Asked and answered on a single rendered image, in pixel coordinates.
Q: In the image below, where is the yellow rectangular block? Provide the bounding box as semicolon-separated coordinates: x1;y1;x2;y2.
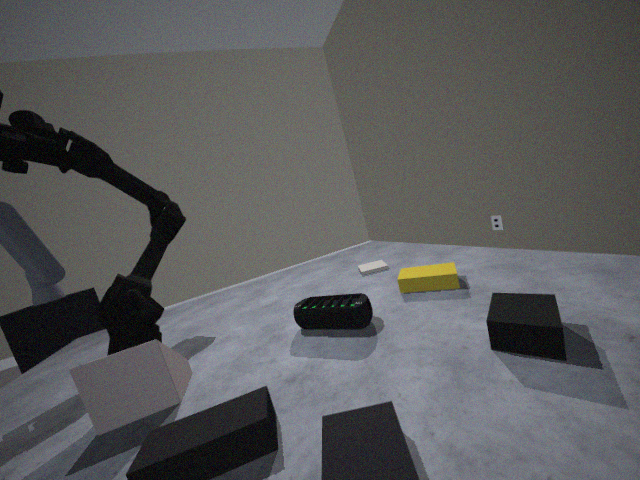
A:
398;263;460;293

